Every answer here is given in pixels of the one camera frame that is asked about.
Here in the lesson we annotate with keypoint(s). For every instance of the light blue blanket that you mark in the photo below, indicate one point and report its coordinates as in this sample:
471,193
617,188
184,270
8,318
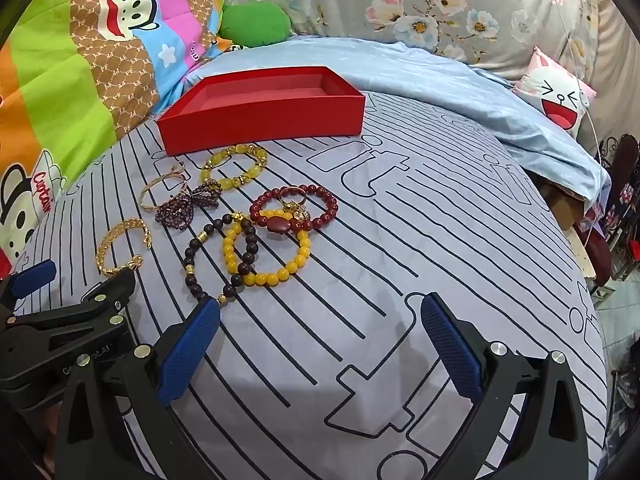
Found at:
425,75

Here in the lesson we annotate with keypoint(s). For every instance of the grey striped bedsheet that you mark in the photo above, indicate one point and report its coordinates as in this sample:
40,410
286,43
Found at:
400,210

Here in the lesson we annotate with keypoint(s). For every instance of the pink cat face pillow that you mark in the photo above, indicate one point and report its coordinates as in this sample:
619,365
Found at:
555,95

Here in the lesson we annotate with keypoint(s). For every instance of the green plush cushion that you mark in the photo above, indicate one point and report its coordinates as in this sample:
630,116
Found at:
255,22

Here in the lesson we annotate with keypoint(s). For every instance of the brown cardboard box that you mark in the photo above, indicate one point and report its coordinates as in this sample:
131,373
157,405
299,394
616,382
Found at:
562,205

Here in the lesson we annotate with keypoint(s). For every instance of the purple bead bow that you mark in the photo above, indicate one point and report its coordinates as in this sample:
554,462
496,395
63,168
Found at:
175,210

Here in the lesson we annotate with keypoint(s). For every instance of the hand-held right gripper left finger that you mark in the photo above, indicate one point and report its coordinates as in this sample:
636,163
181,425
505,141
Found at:
187,355

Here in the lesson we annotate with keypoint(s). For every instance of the beige cloth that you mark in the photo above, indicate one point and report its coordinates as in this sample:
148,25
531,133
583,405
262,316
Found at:
615,60

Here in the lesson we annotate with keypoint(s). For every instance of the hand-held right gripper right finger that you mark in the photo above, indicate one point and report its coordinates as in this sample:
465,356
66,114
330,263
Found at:
450,350

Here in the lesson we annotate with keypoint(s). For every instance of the red cardboard box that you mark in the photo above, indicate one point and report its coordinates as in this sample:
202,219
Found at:
260,120

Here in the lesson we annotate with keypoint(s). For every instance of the thin gold bangle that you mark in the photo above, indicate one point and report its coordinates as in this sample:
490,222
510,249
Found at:
148,185

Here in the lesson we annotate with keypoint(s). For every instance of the dark metal chair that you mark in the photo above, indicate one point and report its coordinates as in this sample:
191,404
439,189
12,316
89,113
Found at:
625,165

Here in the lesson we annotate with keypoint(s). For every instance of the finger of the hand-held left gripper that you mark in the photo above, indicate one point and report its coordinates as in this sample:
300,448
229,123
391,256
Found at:
112,292
31,277

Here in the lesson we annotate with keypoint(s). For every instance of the colourful cartoon quilt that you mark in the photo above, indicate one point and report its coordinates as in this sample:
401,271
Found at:
50,85

